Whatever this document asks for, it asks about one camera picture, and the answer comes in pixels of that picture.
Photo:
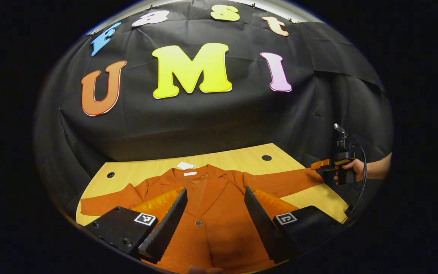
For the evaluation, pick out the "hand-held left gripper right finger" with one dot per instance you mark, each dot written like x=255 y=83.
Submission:
x=261 y=228

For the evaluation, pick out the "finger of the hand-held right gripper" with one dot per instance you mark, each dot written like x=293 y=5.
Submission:
x=321 y=164

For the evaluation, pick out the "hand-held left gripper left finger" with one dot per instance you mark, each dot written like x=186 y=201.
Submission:
x=167 y=228

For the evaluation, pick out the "orange button-up garment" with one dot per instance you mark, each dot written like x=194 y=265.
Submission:
x=219 y=228

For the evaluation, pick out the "black backdrop cloth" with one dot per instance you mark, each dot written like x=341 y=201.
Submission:
x=211 y=118

